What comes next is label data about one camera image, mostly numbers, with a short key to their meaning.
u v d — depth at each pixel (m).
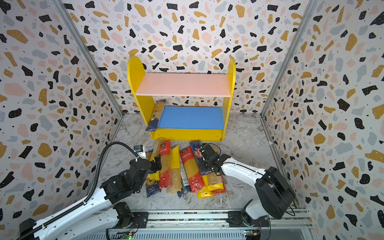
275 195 0.43
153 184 0.83
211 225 0.73
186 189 0.81
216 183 0.80
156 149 0.95
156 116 0.97
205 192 0.80
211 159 0.67
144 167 0.55
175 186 0.81
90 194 0.47
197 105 1.21
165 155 0.90
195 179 0.83
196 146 0.97
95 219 0.56
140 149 0.64
